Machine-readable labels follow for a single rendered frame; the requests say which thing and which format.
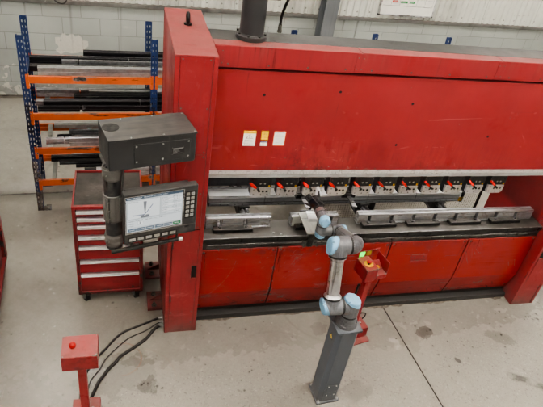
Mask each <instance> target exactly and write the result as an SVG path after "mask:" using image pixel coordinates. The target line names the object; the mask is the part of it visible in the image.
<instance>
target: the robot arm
mask: <svg viewBox="0 0 543 407"><path fill-rule="evenodd" d="M316 188H317V189H316V193H315V195H316V196H314V197H312V195H311V194H308V195H306V196H305V199H302V201H303V202H304V203H305V204H306V205H307V206H311V207H312V208H313V209H314V213H315V215H316V217H317V218H318V222H317V225H316V229H315V233H314V236H315V237H316V238H318V239H323V238H324V237H325V236H335V237H330V238H329V239H328V241H327V243H326V253H327V254H328V256H329V258H330V268H329V275H328V281H327V288H326V292H325V293H324V294H323V297H321V298H320V300H319V304H320V309H321V312H322V314H323V315H325V316H333V315H336V317H335V324H336V325H337V326H338V327H339V328H340V329H341V330H344V331H353V330H354V329H355V328H356V327H357V323H358V322H357V315H358V313H359V311H360V307H361V299H360V298H359V297H358V296H357V295H356V294H354V293H347V294H346V295H345V296H343V297H342V296H341V295H340V294H339V293H340V287H341V280H342V274H343V263H344V260H346V259H347V256H348V255H349V254H358V253H359V252H360V251H361V250H362V249H363V247H364V241H363V239H362V238H361V237H360V236H358V235H354V234H353V233H351V232H349V231H348V230H347V226H346V225H344V224H330V217H329V216H328V215H327V213H326V209H325V208H324V207H323V206H325V204H324V203H323V202H322V200H320V199H319V198H320V195H322V193H321V191H320V189H319V186H317V187H316Z"/></svg>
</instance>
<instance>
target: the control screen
mask: <svg viewBox="0 0 543 407"><path fill-rule="evenodd" d="M182 211H183V190H180V191H170V192H165V193H160V194H154V195H145V196H139V197H134V198H129V199H126V225H127V233H135V232H140V231H144V230H148V229H156V228H161V227H166V226H170V225H174V224H182ZM139 221H143V224H137V222H139Z"/></svg>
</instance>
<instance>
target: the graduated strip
mask: <svg viewBox="0 0 543 407"><path fill-rule="evenodd" d="M437 173H543V170H210V171H209V174H437Z"/></svg>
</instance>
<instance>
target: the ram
mask: <svg viewBox="0 0 543 407"><path fill-rule="evenodd" d="M244 131H256V138H255V145H242V142H243V136H244ZM262 131H269V134H268V140H261V135H262ZM275 131H277V132H286V137H285V141H284V145H272V142H273V137H274V132H275ZM260 141H267V146H264V145H260ZM209 170H543V82H520V81H503V80H486V79H469V78H436V77H419V76H402V75H384V74H367V73H334V72H318V71H300V70H283V69H250V68H233V67H218V77H217V94H216V103H215V113H214V122H213V140H212V149H211V158H210V167H209ZM528 175H543V173H437V174H210V175H209V178H297V177H413V176H528Z"/></svg>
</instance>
